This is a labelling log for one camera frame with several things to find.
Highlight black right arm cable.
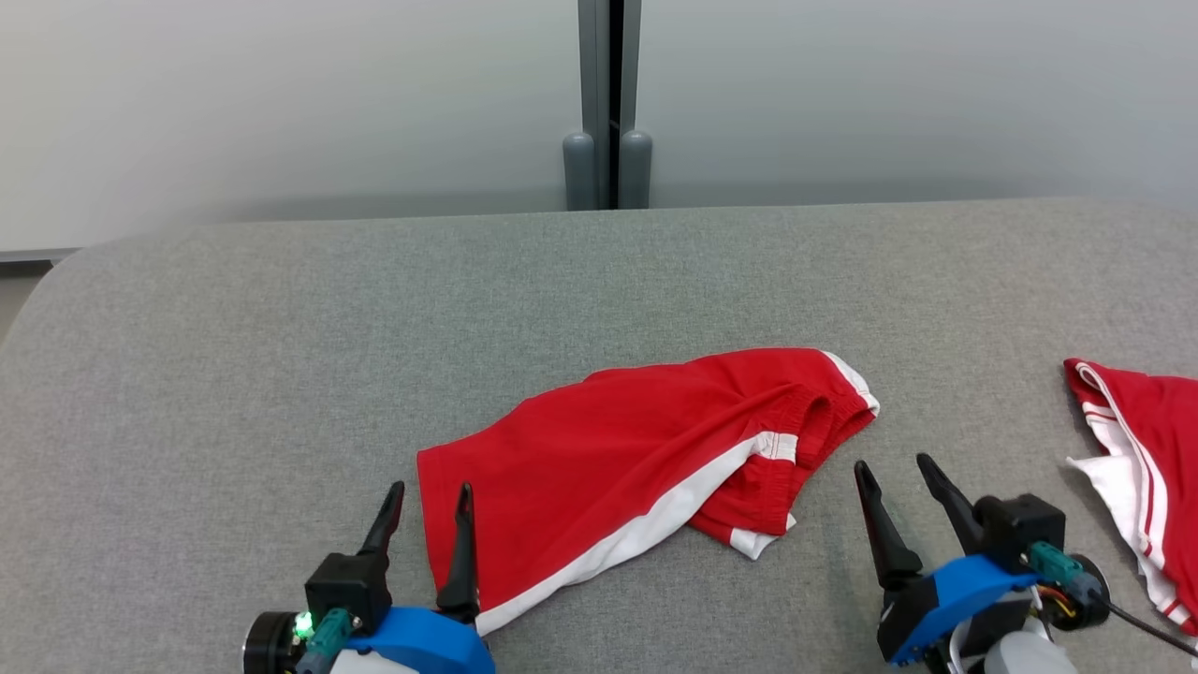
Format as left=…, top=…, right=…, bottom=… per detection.
left=1104, top=599, right=1198, bottom=658

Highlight red white-striped shorts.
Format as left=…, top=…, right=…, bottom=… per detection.
left=416, top=348, right=882, bottom=637

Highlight teal left camera connector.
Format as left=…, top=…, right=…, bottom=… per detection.
left=295, top=608, right=355, bottom=674

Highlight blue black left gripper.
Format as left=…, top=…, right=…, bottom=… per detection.
left=356, top=482, right=496, bottom=674

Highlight grey cylinder post foot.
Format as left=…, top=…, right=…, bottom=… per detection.
left=562, top=131, right=597, bottom=212
left=619, top=129, right=653, bottom=210

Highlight red white basketball jersey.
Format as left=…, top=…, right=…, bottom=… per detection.
left=1063, top=359, right=1198, bottom=637

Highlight grey partition frame post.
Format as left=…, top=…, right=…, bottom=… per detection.
left=577, top=0, right=643, bottom=209

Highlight teal right camera connector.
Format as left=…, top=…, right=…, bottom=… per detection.
left=1028, top=541, right=1107, bottom=605

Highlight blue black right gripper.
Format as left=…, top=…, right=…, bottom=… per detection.
left=854, top=454, right=1040, bottom=667

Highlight teal camera connector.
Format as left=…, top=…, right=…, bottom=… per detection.
left=295, top=608, right=355, bottom=674
left=1028, top=541, right=1107, bottom=605

